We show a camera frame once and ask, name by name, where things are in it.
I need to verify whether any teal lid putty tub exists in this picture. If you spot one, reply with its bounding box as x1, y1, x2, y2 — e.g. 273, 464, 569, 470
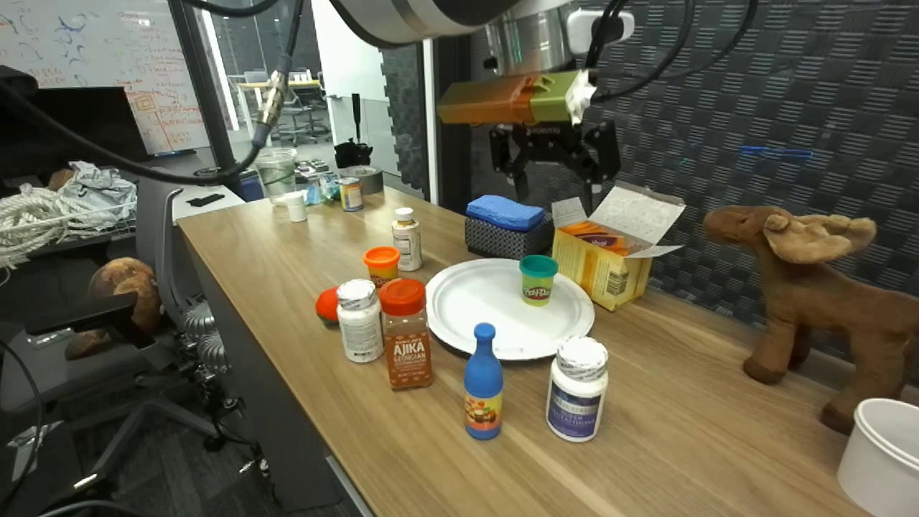
516, 251, 560, 307

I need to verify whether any small black object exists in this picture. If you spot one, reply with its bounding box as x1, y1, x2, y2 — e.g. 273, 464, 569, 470
332, 91, 376, 171

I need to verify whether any clear plastic container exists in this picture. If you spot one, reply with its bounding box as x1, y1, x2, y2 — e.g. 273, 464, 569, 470
253, 145, 300, 198

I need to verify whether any small white jar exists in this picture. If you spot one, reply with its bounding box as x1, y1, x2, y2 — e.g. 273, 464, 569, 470
282, 190, 310, 227

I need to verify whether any open yellow cardboard box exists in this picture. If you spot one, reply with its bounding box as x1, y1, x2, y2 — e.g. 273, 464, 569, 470
547, 180, 689, 316

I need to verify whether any white pill bottle grey label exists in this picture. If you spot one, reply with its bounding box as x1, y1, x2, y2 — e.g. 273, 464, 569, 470
335, 274, 386, 366

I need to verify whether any pile of white rope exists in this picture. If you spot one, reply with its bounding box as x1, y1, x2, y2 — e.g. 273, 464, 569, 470
0, 157, 139, 272

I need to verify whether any grey office chair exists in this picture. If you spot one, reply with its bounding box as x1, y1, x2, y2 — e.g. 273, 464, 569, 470
0, 165, 282, 498

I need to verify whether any white bottle green label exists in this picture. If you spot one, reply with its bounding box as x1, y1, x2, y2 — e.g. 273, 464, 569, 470
386, 204, 425, 274

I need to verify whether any white round plastic cup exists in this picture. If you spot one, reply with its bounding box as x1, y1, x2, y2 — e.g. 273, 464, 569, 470
834, 396, 919, 517

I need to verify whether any blue toy bottle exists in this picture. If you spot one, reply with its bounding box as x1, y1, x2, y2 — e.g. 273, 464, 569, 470
461, 320, 508, 444

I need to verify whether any grey duct tape roll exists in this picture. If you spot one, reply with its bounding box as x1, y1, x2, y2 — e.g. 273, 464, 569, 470
353, 165, 386, 198

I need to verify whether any grey woven basket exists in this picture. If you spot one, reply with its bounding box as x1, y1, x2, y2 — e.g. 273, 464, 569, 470
461, 214, 554, 264

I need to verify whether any orange lid spice jar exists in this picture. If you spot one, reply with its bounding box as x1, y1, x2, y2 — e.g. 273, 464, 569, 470
378, 274, 439, 396

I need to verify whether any white side table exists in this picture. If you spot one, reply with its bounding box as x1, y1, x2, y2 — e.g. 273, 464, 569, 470
170, 183, 247, 223

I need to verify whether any yellow can grey lid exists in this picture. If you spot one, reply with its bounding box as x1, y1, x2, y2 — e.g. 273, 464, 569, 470
338, 175, 366, 214

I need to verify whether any orange lid yellow putty tub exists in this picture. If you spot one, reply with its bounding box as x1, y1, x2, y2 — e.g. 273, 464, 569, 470
362, 244, 404, 287

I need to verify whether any brown plush moose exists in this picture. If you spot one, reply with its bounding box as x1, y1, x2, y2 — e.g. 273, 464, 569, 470
701, 204, 919, 440

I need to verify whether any white paper plate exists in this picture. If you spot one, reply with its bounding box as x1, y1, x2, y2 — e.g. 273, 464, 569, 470
422, 256, 597, 363

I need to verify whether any red toy strawberry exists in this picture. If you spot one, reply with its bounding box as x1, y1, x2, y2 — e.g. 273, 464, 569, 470
313, 284, 345, 326

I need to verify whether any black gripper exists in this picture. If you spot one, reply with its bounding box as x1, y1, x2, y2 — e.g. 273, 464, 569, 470
488, 118, 622, 207

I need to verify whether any brown plush toy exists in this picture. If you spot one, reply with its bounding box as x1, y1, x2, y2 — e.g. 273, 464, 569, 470
62, 256, 162, 361

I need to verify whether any white bottle purple label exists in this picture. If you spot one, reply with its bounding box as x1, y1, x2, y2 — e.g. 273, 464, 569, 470
541, 335, 612, 444

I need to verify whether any blue tape strip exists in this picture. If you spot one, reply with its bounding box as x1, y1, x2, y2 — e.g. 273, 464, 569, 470
735, 141, 821, 165

